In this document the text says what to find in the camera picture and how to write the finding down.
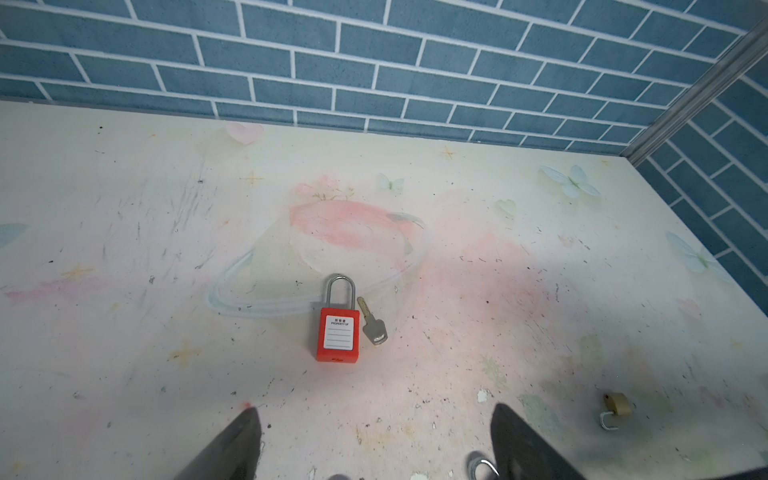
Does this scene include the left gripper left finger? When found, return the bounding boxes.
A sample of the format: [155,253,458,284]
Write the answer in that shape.
[175,407,262,480]

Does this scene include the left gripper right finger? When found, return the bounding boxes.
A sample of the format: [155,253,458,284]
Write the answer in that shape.
[490,403,584,479]

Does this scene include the black padlock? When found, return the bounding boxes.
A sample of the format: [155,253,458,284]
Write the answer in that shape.
[466,451,500,480]

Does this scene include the small brass padlock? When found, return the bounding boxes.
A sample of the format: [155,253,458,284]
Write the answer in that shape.
[598,392,632,431]

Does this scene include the red padlock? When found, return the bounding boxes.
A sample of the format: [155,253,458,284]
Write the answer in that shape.
[316,273,361,364]

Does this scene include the silver loose key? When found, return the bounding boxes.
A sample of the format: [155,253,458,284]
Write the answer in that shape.
[357,297,388,345]

